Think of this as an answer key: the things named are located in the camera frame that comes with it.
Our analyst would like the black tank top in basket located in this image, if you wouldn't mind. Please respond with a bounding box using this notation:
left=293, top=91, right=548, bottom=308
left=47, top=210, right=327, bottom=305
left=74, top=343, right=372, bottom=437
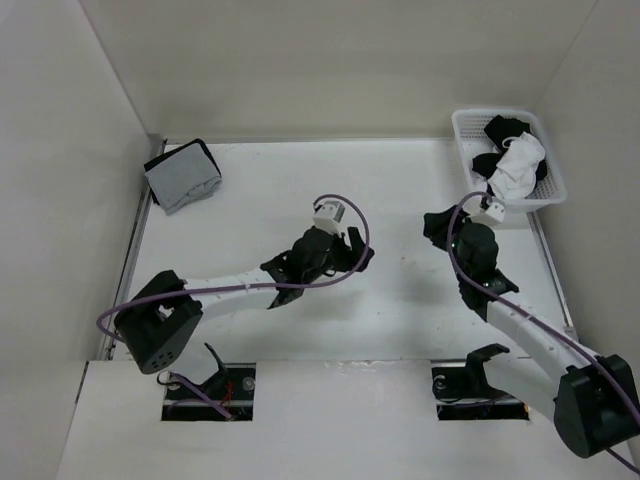
left=471, top=115, right=548, bottom=193

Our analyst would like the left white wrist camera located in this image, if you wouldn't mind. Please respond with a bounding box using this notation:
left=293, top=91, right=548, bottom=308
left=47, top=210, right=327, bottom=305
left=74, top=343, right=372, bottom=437
left=313, top=200, right=345, bottom=235

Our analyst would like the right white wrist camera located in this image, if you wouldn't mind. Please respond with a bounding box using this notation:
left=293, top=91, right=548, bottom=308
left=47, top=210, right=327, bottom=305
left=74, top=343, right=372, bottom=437
left=472, top=197, right=506, bottom=228

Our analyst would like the white tank top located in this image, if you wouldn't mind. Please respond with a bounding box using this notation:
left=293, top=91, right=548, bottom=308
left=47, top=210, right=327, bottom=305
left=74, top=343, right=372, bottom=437
left=488, top=132, right=546, bottom=201

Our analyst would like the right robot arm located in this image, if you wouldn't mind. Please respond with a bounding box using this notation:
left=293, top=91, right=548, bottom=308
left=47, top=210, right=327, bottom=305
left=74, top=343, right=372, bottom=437
left=423, top=207, right=639, bottom=458

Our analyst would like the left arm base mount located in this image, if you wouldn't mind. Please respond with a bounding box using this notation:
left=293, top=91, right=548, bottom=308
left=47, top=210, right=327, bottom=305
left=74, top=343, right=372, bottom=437
left=156, top=363, right=257, bottom=423

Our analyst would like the white plastic basket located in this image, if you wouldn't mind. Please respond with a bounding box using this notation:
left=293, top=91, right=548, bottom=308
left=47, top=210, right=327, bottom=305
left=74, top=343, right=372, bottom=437
left=451, top=107, right=567, bottom=214

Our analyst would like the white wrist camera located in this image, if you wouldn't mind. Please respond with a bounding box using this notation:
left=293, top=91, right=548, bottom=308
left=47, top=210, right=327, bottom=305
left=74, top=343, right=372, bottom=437
left=313, top=200, right=345, bottom=235
left=472, top=197, right=506, bottom=228

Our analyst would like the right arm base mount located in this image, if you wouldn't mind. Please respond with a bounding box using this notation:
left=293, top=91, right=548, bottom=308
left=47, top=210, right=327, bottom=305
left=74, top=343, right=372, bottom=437
left=431, top=364, right=530, bottom=421

